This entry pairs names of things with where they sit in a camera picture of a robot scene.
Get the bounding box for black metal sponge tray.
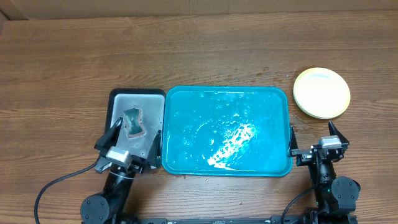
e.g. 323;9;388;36
105;88;165;158

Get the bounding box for yellow plate front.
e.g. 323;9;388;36
293;67;351;119

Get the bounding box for pink green sponge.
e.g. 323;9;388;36
123;108;146;138

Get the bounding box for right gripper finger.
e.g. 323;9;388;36
328;121;349;146
288;126;299;156

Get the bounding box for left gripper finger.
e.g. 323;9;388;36
146;130;162;168
94;117;123;151

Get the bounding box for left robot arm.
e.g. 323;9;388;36
80;118;162;224

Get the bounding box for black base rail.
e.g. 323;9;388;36
81;215;358;224

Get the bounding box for light blue plate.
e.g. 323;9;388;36
295;102;329;119

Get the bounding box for teal plastic tray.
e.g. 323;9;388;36
162;86;293;177

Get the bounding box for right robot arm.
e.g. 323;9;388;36
280;121;361;224

